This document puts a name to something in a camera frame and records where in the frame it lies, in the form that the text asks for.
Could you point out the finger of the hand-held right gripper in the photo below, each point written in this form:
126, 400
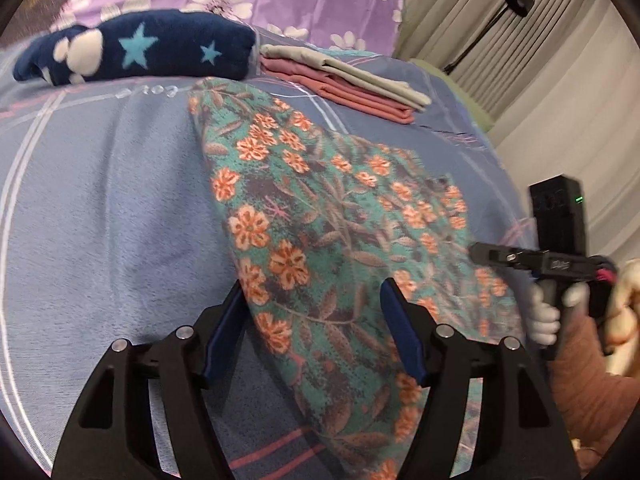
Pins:
492, 254

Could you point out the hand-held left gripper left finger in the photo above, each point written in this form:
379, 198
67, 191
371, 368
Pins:
225, 330

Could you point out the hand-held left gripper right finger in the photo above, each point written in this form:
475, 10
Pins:
400, 332

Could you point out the teal floral garment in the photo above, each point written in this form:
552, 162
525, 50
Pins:
325, 240

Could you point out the person's right forearm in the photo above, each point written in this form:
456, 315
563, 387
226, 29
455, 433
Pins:
595, 385

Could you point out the person's right hand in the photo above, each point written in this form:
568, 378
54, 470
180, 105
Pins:
545, 317

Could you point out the grey curtain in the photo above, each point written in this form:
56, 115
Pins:
550, 85

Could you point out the blue striped bed sheet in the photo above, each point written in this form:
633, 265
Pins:
110, 200

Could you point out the pink folded cloth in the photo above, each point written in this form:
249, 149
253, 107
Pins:
350, 95

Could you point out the folded pink and beige cloths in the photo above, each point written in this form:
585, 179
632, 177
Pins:
360, 72

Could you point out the black floor lamp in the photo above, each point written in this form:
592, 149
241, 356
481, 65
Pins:
517, 2

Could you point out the navy star blanket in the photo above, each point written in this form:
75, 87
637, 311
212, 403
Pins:
150, 52

